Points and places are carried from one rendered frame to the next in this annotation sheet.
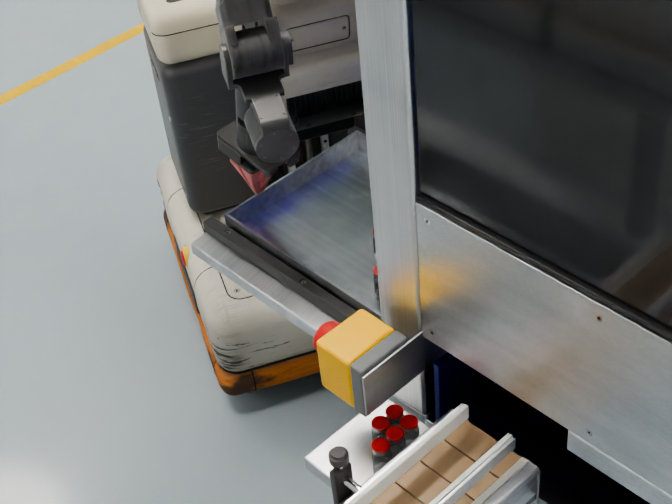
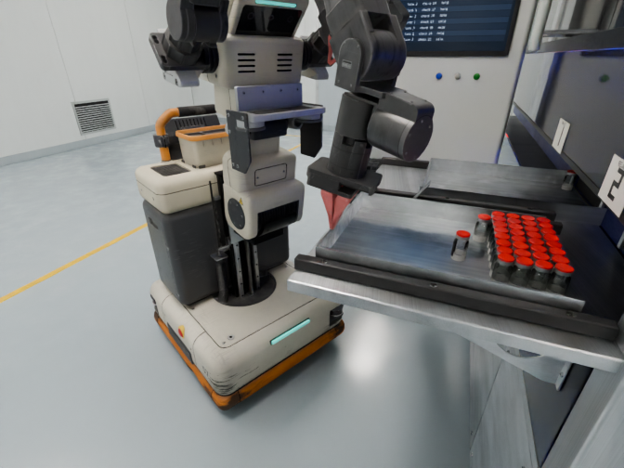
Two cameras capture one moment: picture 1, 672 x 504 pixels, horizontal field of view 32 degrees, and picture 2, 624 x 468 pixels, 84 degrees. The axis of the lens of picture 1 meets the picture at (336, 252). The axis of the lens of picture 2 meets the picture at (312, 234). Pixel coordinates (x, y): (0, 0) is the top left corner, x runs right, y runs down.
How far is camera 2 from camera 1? 1.21 m
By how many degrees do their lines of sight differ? 27
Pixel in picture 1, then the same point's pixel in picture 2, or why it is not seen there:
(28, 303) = (70, 386)
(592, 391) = not seen: outside the picture
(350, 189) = (381, 225)
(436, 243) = not seen: outside the picture
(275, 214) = (343, 247)
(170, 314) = (168, 370)
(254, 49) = (386, 39)
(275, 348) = (251, 372)
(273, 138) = (419, 127)
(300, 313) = (449, 315)
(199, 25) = (186, 188)
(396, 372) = not seen: outside the picture
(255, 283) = (379, 299)
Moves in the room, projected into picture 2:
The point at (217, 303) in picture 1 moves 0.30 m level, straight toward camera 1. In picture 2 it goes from (214, 353) to (256, 421)
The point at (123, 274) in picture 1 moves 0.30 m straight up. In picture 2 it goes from (133, 354) to (115, 299)
